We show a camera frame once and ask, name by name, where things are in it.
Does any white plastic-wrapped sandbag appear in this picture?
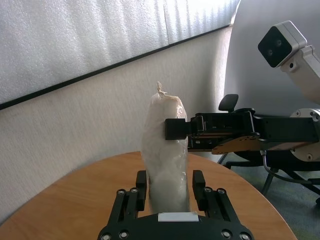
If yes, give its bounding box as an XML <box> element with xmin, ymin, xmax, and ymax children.
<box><xmin>140</xmin><ymin>80</ymin><xmax>190</xmax><ymax>214</ymax></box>

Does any silver right wrist camera unit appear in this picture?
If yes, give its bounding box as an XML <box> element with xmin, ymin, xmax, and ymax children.
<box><xmin>257</xmin><ymin>20</ymin><xmax>320</xmax><ymax>105</ymax></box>

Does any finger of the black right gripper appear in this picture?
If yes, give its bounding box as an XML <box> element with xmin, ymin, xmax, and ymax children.
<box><xmin>164</xmin><ymin>108</ymin><xmax>259</xmax><ymax>141</ymax></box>
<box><xmin>187</xmin><ymin>136</ymin><xmax>233</xmax><ymax>152</ymax></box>

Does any grey right arm cable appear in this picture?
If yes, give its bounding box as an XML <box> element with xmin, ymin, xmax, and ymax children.
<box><xmin>259</xmin><ymin>149</ymin><xmax>314</xmax><ymax>186</ymax></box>

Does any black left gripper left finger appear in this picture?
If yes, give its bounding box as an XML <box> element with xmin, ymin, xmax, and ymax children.
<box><xmin>108</xmin><ymin>170</ymin><xmax>149</xmax><ymax>223</ymax></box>

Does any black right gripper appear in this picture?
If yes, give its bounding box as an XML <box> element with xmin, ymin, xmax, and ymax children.
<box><xmin>211</xmin><ymin>114</ymin><xmax>320</xmax><ymax>155</ymax></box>

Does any black office chair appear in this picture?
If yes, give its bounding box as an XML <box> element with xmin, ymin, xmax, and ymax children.
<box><xmin>217</xmin><ymin>93</ymin><xmax>320</xmax><ymax>206</ymax></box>

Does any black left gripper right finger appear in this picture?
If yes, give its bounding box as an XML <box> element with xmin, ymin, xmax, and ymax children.
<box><xmin>192</xmin><ymin>169</ymin><xmax>239</xmax><ymax>223</ymax></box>

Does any black wall trim strip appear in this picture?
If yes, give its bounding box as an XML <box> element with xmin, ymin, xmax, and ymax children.
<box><xmin>0</xmin><ymin>23</ymin><xmax>233</xmax><ymax>111</ymax></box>

